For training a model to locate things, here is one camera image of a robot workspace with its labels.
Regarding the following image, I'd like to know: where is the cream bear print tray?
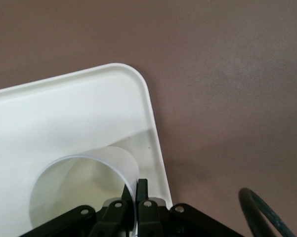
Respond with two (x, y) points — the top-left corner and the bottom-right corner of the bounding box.
(0, 62), (173, 237)

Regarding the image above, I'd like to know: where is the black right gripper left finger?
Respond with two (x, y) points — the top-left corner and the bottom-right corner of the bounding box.
(88, 184), (131, 237)

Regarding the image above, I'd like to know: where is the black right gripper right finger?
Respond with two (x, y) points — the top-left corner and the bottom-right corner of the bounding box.
(135, 178), (165, 237)

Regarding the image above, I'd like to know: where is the white IKEA cup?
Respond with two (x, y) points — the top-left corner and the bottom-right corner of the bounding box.
(29, 146), (140, 237)

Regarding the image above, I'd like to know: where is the brown table mat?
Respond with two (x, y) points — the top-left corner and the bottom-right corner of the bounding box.
(0, 0), (297, 237)

